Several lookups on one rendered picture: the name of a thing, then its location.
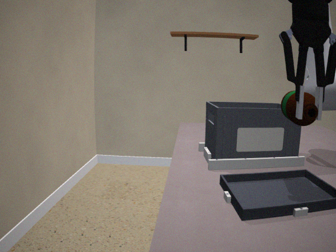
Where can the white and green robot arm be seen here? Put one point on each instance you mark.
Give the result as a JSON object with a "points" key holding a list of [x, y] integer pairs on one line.
{"points": [[310, 82]]}

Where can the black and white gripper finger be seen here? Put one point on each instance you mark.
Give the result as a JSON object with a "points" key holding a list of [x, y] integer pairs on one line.
{"points": [[286, 37], [322, 79]]}

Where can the brown bottle with green label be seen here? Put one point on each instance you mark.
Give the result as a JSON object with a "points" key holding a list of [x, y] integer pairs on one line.
{"points": [[310, 111]]}

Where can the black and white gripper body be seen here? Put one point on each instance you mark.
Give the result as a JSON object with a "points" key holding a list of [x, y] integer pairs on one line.
{"points": [[311, 14]]}

